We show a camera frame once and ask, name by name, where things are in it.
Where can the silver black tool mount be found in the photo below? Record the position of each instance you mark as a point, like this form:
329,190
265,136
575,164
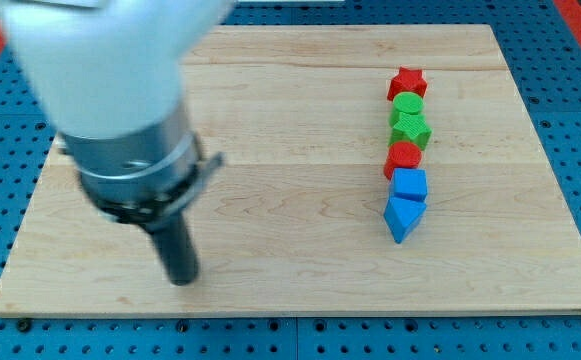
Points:
147,177

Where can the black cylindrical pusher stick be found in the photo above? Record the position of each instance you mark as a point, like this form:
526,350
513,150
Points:
172,241

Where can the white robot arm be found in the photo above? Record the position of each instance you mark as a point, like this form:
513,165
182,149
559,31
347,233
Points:
106,74

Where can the wooden board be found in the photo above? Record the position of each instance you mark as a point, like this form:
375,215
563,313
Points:
292,225

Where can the blue pentagon block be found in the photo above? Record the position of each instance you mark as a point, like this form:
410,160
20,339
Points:
402,216

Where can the blue cube block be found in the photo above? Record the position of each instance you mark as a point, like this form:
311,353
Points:
410,184

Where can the red cylinder block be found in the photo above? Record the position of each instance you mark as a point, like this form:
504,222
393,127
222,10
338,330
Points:
401,154

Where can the green star block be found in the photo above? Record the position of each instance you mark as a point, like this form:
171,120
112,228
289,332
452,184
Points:
411,128

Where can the green cylinder block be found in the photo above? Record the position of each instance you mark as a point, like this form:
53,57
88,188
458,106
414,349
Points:
405,103

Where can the red star block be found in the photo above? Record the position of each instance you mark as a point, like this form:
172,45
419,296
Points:
407,80

